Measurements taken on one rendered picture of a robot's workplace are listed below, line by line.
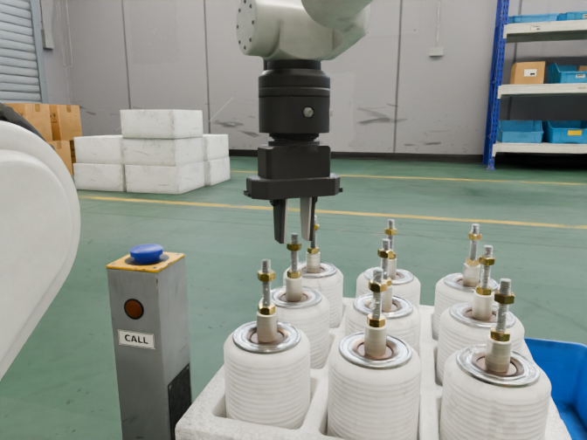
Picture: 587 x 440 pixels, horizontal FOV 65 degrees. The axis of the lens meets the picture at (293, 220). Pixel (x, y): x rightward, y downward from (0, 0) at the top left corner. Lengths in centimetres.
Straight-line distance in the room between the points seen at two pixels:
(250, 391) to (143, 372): 18
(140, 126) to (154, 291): 264
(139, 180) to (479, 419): 291
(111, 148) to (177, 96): 321
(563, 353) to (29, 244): 82
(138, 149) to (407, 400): 287
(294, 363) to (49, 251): 29
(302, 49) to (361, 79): 508
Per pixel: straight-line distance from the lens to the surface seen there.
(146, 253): 59
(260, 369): 49
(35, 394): 100
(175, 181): 309
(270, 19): 54
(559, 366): 93
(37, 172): 28
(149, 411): 66
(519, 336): 60
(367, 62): 564
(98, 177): 342
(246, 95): 602
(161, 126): 309
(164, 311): 59
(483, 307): 60
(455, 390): 49
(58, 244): 29
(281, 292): 64
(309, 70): 55
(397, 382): 47
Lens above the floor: 49
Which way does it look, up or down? 13 degrees down
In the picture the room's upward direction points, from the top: straight up
